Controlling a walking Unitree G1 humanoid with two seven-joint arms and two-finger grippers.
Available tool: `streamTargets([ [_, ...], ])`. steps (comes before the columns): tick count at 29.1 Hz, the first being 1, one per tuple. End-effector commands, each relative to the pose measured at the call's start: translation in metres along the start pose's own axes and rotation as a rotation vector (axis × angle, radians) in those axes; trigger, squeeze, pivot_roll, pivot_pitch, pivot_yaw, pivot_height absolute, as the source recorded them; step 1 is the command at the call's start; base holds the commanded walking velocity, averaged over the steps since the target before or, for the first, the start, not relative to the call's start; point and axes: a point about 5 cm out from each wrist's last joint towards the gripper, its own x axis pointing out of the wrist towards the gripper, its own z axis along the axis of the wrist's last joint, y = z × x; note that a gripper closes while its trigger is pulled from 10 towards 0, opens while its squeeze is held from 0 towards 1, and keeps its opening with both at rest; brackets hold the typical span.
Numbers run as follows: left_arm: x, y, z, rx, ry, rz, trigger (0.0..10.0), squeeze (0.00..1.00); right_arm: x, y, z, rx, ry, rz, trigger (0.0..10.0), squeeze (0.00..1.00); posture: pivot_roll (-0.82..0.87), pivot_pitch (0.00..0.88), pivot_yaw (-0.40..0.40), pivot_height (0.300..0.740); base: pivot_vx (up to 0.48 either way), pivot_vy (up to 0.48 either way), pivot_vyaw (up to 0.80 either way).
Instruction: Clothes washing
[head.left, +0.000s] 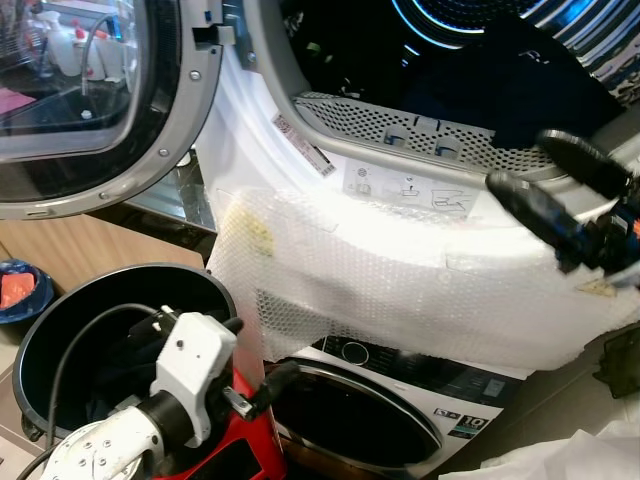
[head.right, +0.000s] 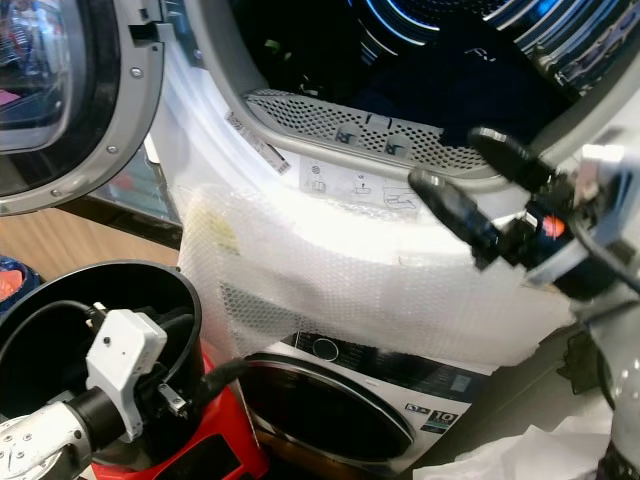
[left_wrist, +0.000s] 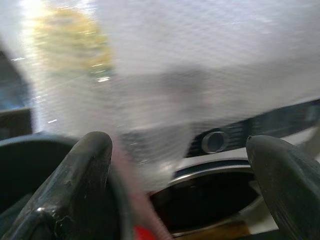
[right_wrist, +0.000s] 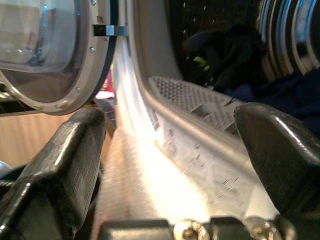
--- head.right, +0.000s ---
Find grey perforated lint filter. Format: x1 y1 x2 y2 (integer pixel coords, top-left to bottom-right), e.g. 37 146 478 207
242 89 503 177

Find white washing machine dark door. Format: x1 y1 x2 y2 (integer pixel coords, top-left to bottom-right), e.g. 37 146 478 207
240 330 498 473

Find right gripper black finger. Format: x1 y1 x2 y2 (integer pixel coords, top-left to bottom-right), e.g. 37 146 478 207
407 168 506 269
467 127 559 193

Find dryer instruction label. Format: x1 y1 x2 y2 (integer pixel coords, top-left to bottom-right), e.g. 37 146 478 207
298 156 423 214

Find wooden cabinet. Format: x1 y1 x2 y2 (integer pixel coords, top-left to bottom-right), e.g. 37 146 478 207
0 205 183 283

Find blue bowl with red content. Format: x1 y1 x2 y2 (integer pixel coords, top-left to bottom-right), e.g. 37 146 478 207
0 257 30 313

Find white plastic sheet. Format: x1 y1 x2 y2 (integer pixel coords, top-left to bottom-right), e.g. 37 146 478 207
440 413 613 480

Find narrow dryer rating sticker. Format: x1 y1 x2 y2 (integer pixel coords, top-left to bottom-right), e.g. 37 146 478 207
225 111 291 176

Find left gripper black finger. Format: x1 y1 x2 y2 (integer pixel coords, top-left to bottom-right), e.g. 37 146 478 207
190 358 251 406

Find dark green bracket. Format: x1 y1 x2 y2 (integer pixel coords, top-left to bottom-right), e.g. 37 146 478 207
555 328 607 397

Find white front-load dryer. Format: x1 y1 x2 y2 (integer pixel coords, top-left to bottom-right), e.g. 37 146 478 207
150 0 640 369

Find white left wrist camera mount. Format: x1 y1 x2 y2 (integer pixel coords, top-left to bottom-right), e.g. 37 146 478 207
85 308 169 442

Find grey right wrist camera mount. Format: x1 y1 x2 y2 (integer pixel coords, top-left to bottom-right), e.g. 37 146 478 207
525 143 640 293

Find round glass dryer door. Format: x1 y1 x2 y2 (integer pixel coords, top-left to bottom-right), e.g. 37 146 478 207
0 0 167 216

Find black round bucket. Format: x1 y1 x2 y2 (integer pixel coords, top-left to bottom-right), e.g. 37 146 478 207
0 260 205 433

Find dark navy clothes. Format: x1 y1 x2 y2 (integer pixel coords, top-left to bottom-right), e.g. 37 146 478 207
350 18 566 147

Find clear bubble wrap sheet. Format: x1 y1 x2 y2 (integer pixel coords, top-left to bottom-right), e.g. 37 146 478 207
178 185 577 368

